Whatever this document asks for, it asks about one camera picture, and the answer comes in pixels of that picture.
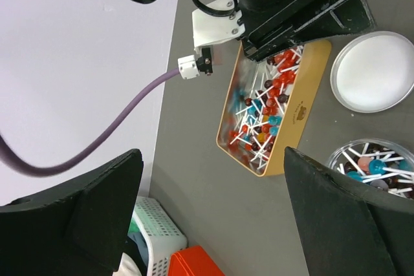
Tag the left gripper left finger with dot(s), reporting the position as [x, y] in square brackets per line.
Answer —
[78, 227]

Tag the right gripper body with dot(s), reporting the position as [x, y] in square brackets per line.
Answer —
[273, 26]

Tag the green patterned cloth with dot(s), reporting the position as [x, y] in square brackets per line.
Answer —
[133, 231]

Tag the white plastic basket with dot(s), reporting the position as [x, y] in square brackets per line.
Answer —
[163, 238]

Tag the white round lid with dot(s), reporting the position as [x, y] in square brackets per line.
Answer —
[374, 72]

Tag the orange candy tray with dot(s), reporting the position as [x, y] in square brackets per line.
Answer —
[193, 261]

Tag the white mesh laundry bag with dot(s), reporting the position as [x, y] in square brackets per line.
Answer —
[127, 267]

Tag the tan candy box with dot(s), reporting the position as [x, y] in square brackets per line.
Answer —
[267, 106]

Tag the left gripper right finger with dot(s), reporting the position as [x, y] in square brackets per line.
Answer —
[346, 227]

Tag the clear plastic cup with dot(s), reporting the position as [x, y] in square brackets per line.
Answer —
[378, 163]

